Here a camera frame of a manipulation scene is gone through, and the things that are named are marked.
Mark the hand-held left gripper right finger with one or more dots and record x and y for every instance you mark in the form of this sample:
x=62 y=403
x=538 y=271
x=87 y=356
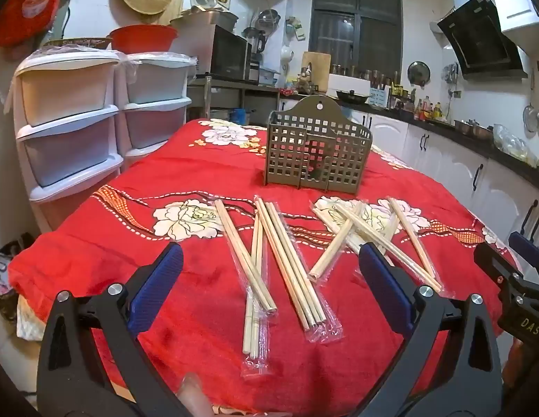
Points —
x=384 y=286

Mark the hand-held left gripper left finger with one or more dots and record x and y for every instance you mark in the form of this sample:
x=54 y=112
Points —
x=158 y=282

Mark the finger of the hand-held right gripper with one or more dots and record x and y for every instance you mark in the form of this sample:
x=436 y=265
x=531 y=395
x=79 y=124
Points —
x=495 y=263
x=528 y=247

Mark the group of chopsticks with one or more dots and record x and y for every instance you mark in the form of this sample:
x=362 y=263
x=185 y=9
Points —
x=291 y=265

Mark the olive perforated chopstick holder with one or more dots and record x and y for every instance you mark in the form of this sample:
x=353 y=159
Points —
x=304 y=108

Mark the hanging kitchen utensils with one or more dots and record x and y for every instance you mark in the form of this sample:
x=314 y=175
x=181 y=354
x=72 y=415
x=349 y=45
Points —
x=451 y=74

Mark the person's right hand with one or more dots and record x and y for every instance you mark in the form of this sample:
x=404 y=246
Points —
x=515 y=360

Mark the person's left hand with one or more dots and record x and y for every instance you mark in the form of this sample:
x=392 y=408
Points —
x=193 y=393

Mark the red floral blanket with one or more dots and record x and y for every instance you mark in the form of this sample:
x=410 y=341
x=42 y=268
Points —
x=121 y=247

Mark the clear plastic bag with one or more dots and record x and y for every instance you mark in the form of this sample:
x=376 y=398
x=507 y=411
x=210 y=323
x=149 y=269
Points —
x=513 y=145

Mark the steel cooking pot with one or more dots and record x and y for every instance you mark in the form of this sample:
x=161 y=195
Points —
x=474 y=129

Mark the hanging mesh strainer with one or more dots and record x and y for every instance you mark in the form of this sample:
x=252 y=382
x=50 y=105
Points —
x=530 y=117

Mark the dark patterned cloth pile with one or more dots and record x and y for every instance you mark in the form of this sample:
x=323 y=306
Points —
x=8 y=278

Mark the row of condiment bottles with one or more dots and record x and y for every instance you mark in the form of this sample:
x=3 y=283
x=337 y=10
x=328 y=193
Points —
x=430 y=110

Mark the steel stock pot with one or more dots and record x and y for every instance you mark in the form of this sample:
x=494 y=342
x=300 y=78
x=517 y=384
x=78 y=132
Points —
x=218 y=114

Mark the blue canister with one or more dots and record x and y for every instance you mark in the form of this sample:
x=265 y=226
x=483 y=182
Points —
x=239 y=116

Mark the blue patterned utensil holder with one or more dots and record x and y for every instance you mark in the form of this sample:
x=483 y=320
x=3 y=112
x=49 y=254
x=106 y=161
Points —
x=378 y=97

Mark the black wok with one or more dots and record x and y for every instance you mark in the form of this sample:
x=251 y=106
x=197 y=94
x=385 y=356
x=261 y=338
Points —
x=351 y=95

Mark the drawer tower with blue drawer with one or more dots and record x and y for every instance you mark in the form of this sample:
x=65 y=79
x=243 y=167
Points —
x=154 y=87

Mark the steel shelf rack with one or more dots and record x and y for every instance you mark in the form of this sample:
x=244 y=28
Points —
x=234 y=95

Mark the hanging steel pot lid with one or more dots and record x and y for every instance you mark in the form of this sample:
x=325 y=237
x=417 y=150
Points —
x=418 y=74

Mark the white rectangular box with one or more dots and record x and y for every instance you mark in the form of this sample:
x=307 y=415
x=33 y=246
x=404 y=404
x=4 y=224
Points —
x=347 y=82

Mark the drawer tower with beige drawer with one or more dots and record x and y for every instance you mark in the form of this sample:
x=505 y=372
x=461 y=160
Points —
x=65 y=95

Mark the row of spice jars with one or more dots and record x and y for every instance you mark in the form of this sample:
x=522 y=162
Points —
x=365 y=76

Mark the black range hood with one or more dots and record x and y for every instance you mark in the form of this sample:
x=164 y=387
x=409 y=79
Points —
x=482 y=39

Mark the wooden cutting board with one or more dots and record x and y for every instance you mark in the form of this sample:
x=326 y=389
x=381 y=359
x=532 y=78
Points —
x=316 y=69

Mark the pale blue lidded box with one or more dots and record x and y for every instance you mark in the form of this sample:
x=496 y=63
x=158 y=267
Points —
x=268 y=77

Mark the black microwave oven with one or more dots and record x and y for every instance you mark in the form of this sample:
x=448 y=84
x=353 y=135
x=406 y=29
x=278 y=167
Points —
x=226 y=54

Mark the red plastic basin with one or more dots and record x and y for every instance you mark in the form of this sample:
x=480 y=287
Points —
x=143 y=39

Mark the white hanging kettle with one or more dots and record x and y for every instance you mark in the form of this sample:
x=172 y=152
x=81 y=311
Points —
x=287 y=54

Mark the woven wicker basket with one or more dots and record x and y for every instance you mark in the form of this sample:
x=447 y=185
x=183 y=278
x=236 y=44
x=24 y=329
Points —
x=78 y=42

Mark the black blender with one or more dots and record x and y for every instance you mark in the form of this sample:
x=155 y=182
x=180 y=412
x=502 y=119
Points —
x=255 y=43

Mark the steel baking pan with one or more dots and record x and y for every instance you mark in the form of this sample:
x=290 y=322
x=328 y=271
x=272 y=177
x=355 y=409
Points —
x=208 y=17

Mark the dark framed window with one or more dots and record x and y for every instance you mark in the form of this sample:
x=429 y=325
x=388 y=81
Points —
x=356 y=17

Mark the green white hanging packet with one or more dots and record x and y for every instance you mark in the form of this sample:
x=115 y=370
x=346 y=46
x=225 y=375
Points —
x=295 y=28

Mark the hanging steel colander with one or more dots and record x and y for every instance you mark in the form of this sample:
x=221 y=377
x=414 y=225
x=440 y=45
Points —
x=267 y=21

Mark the red printed bag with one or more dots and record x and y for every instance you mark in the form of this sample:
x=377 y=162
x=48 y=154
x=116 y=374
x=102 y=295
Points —
x=26 y=0

